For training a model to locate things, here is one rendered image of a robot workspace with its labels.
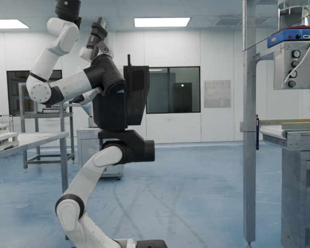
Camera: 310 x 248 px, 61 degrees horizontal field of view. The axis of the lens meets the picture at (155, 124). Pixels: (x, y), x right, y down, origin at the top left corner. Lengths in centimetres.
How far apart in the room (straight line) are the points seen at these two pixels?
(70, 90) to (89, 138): 279
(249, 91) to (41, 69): 118
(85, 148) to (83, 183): 251
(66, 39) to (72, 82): 16
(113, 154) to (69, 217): 37
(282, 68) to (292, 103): 614
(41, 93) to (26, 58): 616
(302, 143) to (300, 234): 51
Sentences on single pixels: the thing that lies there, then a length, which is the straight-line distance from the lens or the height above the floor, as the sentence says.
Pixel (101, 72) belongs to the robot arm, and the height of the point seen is 123.
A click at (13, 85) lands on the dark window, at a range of 730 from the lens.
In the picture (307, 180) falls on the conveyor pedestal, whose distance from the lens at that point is 167.
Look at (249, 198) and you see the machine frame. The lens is 183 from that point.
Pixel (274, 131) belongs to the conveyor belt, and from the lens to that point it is 158.
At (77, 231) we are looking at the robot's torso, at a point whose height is 48.
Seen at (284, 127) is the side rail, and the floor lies 96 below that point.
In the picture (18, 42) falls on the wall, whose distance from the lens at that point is 736.
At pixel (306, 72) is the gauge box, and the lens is 152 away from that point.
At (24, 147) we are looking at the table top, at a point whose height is 87.
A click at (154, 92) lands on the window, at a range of 659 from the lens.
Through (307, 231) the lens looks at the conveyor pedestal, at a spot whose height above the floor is 38.
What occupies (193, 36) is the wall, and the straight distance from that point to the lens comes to 690.
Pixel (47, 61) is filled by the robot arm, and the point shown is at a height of 127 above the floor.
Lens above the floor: 110
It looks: 4 degrees down
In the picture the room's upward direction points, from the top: 1 degrees counter-clockwise
